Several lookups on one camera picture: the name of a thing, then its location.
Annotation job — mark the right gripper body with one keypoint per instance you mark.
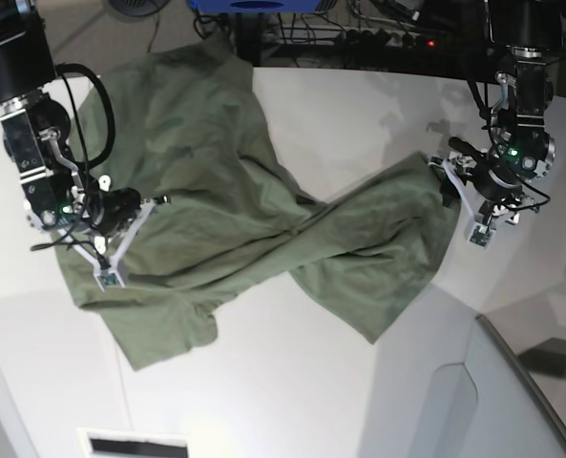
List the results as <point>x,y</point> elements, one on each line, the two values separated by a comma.
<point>54,204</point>

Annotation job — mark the black power strip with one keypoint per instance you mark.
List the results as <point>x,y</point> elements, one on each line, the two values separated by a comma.
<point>384,38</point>

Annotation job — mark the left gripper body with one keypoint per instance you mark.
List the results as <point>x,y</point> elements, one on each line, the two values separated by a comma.
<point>505,178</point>

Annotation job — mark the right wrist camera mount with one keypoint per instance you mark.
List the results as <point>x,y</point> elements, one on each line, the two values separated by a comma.
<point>104,246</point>

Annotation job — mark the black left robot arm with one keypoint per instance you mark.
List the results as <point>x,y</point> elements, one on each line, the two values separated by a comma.
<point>517,35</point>

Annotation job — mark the blue bin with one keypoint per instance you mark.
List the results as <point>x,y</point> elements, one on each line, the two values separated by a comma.
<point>241,6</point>

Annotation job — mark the grey monitor edge panel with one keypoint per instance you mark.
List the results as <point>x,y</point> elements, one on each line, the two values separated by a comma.
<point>538,399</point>

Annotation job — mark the green t-shirt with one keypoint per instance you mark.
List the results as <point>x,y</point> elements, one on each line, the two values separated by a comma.
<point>189,127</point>

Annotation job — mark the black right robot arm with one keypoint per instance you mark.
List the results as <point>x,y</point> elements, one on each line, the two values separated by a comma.
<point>36,128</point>

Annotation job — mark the white label plate with slot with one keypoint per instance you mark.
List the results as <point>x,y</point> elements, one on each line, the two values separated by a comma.
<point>97,442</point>

